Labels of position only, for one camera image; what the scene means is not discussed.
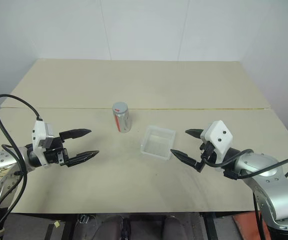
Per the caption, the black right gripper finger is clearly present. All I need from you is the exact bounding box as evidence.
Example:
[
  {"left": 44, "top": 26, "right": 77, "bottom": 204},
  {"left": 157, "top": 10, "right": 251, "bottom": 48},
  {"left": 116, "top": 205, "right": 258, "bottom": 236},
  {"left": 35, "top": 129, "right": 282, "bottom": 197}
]
[
  {"left": 185, "top": 128, "right": 204, "bottom": 140},
  {"left": 170, "top": 149, "right": 206, "bottom": 174}
]

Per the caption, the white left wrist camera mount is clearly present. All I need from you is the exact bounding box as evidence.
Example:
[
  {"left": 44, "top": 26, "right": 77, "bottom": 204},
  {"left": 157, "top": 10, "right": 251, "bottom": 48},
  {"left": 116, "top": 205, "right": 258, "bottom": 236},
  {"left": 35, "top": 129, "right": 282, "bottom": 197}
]
[{"left": 31, "top": 120, "right": 55, "bottom": 168}]

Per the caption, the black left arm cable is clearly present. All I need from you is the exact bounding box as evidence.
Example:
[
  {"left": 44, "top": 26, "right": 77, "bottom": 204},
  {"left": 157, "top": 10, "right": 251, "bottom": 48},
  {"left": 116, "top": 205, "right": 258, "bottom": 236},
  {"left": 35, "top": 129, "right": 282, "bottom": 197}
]
[{"left": 0, "top": 93, "right": 44, "bottom": 240}]

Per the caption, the clear plastic container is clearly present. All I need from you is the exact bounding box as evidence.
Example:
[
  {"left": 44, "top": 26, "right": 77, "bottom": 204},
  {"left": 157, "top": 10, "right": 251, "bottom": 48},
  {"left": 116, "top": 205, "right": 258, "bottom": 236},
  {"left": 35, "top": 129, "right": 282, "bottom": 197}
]
[{"left": 139, "top": 125, "right": 177, "bottom": 161}]

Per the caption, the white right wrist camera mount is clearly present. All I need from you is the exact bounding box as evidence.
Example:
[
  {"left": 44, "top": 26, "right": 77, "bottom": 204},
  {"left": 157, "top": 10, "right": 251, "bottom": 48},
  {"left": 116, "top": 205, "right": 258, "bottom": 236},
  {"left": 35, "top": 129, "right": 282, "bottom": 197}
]
[{"left": 200, "top": 120, "right": 234, "bottom": 173}]

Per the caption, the orange red mat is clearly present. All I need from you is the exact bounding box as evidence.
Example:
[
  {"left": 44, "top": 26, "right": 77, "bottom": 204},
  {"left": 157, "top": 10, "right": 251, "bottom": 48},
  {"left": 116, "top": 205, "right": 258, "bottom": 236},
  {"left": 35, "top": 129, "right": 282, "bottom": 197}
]
[{"left": 230, "top": 214, "right": 268, "bottom": 240}]

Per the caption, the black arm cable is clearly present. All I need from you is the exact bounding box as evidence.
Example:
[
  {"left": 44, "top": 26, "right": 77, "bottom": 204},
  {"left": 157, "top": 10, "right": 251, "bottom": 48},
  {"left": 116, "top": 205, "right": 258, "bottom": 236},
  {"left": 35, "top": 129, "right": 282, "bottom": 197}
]
[
  {"left": 0, "top": 93, "right": 44, "bottom": 240},
  {"left": 200, "top": 148, "right": 288, "bottom": 240}
]

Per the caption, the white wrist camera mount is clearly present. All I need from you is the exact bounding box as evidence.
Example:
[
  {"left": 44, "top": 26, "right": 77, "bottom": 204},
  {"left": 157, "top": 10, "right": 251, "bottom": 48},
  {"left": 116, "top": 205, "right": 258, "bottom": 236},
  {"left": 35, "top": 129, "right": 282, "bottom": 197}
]
[
  {"left": 31, "top": 120, "right": 55, "bottom": 168},
  {"left": 200, "top": 120, "right": 234, "bottom": 173}
]

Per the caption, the black table frame leg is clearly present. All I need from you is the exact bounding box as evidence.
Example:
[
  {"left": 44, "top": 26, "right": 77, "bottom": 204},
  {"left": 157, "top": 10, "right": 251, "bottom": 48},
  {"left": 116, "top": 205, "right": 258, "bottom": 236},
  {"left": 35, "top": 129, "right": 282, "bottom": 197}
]
[
  {"left": 60, "top": 213, "right": 76, "bottom": 240},
  {"left": 203, "top": 212, "right": 219, "bottom": 240}
]

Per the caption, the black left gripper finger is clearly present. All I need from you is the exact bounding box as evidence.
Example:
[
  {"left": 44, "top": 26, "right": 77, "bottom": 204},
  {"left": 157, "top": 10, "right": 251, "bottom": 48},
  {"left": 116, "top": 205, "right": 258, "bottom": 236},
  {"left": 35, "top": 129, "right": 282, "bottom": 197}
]
[
  {"left": 66, "top": 150, "right": 100, "bottom": 168},
  {"left": 59, "top": 128, "right": 93, "bottom": 142}
]

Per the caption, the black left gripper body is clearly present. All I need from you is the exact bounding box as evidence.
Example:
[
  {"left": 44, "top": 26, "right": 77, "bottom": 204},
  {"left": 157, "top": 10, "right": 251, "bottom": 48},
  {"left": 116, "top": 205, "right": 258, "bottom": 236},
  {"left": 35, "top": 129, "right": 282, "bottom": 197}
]
[{"left": 44, "top": 135, "right": 69, "bottom": 166}]

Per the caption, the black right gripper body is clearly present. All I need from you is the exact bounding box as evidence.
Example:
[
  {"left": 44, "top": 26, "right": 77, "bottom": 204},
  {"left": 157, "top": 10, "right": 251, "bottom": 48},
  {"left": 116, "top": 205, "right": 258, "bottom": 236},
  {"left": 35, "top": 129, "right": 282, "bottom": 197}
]
[{"left": 199, "top": 140, "right": 217, "bottom": 165}]

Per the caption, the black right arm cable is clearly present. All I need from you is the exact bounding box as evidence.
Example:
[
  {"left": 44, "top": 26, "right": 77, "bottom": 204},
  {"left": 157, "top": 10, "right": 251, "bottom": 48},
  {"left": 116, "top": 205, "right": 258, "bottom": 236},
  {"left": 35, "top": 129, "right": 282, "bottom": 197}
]
[{"left": 200, "top": 148, "right": 288, "bottom": 240}]

